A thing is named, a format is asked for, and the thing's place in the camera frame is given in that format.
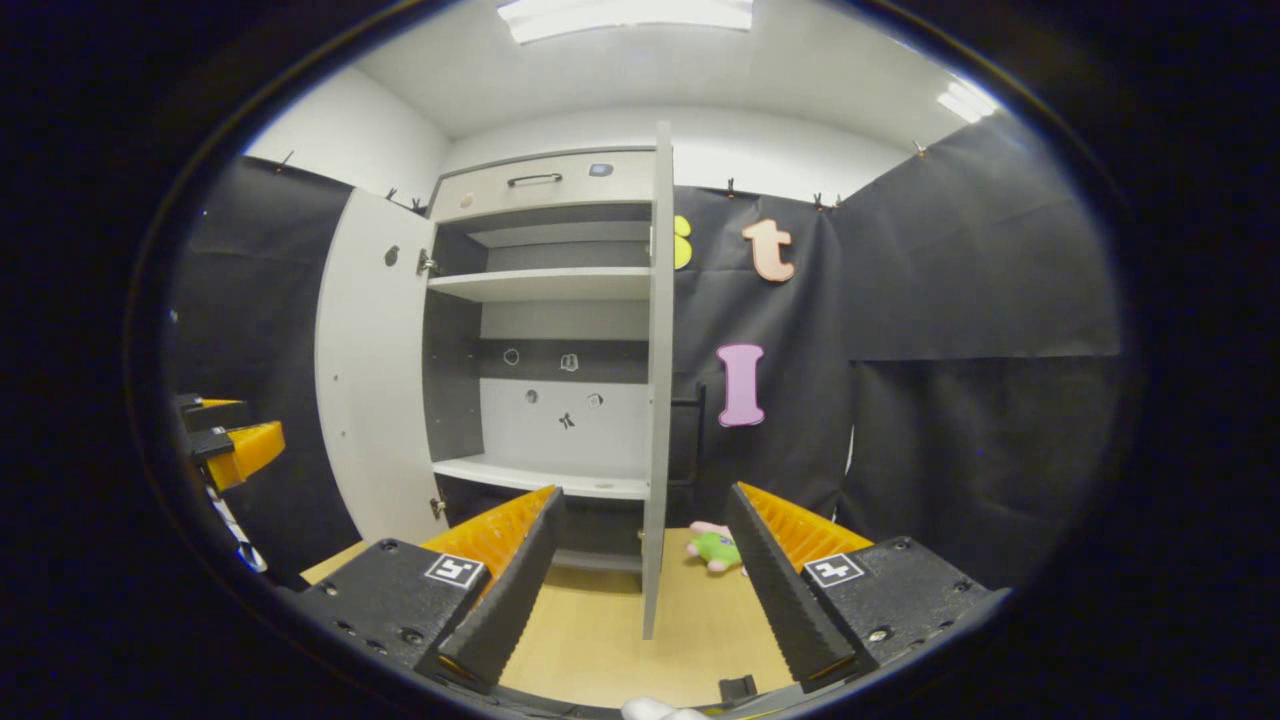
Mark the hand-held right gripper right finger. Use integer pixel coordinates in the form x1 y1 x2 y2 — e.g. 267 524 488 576
721 481 1003 695

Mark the black backdrop cloth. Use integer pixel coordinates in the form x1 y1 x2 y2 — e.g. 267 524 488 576
168 108 1123 593

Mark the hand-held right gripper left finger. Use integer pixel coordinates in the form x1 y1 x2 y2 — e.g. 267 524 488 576
288 485 567 697

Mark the white soft object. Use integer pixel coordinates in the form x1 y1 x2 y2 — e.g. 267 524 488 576
620 697 711 720

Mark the small ceiling light panel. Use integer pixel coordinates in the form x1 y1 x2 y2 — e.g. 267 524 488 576
936 79 1002 125

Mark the grey cabinet shelf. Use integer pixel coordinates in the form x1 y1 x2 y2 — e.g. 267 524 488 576
431 454 652 502
427 266 654 304

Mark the grey cabinet door box sticker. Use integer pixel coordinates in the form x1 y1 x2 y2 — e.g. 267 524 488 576
640 121 678 642

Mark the long ceiling light panel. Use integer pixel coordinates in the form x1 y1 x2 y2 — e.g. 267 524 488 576
496 0 756 45

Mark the grey cabinet door chequered sticker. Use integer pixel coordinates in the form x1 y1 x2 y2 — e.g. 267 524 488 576
314 185 448 548

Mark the grey double-door shoe cabinet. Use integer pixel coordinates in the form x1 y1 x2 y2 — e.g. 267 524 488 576
418 146 677 578

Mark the green pink plush toy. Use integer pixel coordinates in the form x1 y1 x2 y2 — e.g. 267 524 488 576
684 519 747 575

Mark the grey cabinet drawer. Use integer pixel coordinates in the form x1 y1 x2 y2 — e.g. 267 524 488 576
429 149 659 224

